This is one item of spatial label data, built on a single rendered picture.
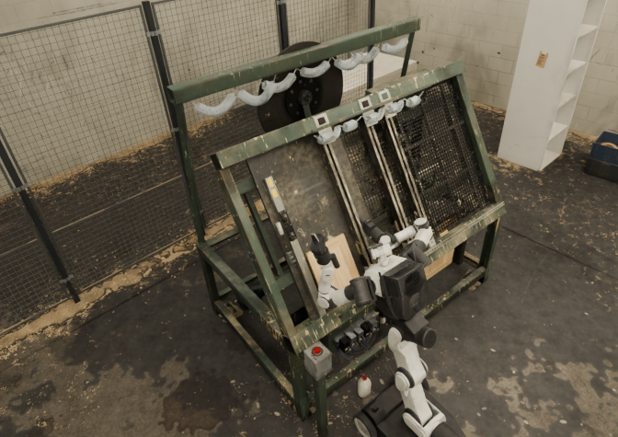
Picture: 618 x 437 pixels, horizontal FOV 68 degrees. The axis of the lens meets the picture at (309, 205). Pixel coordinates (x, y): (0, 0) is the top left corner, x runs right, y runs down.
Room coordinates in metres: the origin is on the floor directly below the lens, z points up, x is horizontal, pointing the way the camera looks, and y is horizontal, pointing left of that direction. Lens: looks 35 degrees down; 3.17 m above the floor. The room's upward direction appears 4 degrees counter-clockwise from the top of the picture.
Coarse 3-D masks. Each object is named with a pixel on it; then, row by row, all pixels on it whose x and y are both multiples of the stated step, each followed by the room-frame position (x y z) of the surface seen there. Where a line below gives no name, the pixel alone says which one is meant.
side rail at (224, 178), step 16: (224, 176) 2.25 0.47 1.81; (224, 192) 2.26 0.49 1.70; (240, 208) 2.17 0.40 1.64; (240, 224) 2.14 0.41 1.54; (256, 240) 2.09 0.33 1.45; (256, 256) 2.03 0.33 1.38; (256, 272) 2.05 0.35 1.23; (272, 288) 1.95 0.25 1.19; (272, 304) 1.94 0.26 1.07; (288, 320) 1.86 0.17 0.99; (288, 336) 1.81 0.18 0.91
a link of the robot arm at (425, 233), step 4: (416, 220) 2.32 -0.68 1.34; (420, 220) 2.30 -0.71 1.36; (424, 220) 2.28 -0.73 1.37; (416, 224) 2.28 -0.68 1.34; (420, 224) 2.26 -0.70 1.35; (424, 224) 2.25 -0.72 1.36; (428, 224) 2.24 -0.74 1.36; (420, 228) 2.23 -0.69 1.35; (424, 228) 2.22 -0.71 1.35; (428, 228) 2.22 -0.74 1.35; (420, 232) 2.19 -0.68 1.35; (424, 232) 2.18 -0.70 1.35; (428, 232) 2.19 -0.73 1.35; (416, 236) 2.16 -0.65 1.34; (420, 236) 2.14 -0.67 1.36; (424, 236) 2.14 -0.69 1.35; (428, 236) 2.15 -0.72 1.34; (432, 236) 2.22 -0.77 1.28; (424, 240) 2.11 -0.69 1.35; (428, 240) 2.13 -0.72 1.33
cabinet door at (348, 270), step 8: (328, 240) 2.31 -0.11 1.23; (336, 240) 2.32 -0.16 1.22; (344, 240) 2.34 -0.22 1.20; (328, 248) 2.26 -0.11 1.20; (336, 248) 2.28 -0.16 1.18; (344, 248) 2.30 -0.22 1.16; (312, 256) 2.19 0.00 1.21; (344, 256) 2.27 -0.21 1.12; (312, 264) 2.16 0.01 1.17; (344, 264) 2.24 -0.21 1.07; (352, 264) 2.26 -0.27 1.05; (320, 272) 2.14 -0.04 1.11; (336, 272) 2.19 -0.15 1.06; (344, 272) 2.21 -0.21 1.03; (352, 272) 2.23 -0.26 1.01; (336, 280) 2.16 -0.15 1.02; (344, 280) 2.18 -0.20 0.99
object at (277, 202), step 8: (272, 200) 2.30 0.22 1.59; (280, 200) 2.31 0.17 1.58; (280, 208) 2.28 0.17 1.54; (288, 240) 2.19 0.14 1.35; (296, 240) 2.19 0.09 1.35; (296, 248) 2.16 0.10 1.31; (296, 256) 2.13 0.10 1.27; (304, 264) 2.12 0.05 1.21; (304, 272) 2.09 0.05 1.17; (304, 280) 2.07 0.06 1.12; (312, 280) 2.08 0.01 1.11; (312, 288) 2.05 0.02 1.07; (312, 296) 2.02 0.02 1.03; (320, 312) 1.97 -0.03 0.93
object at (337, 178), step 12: (324, 132) 2.62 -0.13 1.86; (336, 132) 2.58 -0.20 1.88; (324, 144) 2.58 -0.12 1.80; (324, 156) 2.61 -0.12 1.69; (336, 168) 2.57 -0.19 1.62; (336, 180) 2.52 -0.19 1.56; (336, 192) 2.52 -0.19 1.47; (348, 192) 2.49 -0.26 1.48; (348, 204) 2.45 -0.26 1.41; (348, 216) 2.42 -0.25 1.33; (360, 228) 2.39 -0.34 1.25; (360, 240) 2.34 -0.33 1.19; (360, 252) 2.32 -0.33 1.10; (372, 264) 2.27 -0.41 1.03
